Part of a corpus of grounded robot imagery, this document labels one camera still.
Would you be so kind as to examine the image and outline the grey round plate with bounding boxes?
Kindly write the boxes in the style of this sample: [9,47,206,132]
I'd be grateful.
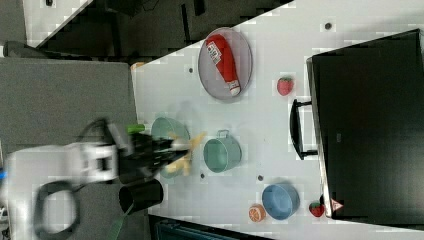
[198,27,253,101]

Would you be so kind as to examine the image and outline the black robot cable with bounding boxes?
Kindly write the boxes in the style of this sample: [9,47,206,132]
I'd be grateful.
[75,117,114,144]

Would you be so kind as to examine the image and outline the blue bowl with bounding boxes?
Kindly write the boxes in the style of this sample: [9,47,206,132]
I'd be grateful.
[262,183,300,220]

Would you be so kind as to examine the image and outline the red ketchup bottle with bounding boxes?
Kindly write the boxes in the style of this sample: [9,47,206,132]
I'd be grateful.
[206,34,241,96]

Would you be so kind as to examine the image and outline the black toaster oven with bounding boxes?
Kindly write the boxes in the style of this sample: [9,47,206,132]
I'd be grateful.
[290,29,424,229]

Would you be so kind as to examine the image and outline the light red strawberry toy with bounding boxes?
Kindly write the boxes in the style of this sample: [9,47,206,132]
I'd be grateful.
[277,76,294,96]

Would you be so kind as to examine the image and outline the orange slice toy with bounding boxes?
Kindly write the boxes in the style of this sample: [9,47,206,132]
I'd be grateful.
[248,204,266,222]

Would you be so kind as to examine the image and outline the yellow banana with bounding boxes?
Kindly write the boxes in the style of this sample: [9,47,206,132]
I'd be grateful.
[165,132,206,176]

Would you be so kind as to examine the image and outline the grey foam board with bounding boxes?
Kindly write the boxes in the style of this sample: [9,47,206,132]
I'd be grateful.
[0,56,151,240]

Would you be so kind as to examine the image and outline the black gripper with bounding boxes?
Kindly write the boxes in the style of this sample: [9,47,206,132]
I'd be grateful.
[118,133,173,184]

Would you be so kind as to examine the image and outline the green marker object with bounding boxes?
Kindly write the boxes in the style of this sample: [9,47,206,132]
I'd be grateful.
[126,124,145,134]

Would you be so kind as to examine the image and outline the dark red strawberry toy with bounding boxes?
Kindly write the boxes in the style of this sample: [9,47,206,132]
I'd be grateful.
[309,202,325,218]

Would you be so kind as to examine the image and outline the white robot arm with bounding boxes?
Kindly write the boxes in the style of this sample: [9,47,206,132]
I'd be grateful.
[1,134,188,240]

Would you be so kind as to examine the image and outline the black cylinder lower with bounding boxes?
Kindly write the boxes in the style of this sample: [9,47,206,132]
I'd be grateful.
[119,179,164,214]

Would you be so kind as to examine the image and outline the green perforated colander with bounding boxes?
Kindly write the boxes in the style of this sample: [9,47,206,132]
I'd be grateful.
[151,117,191,179]

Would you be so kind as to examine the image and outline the green metal bucket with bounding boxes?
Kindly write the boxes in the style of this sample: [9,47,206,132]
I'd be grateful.
[203,130,242,173]

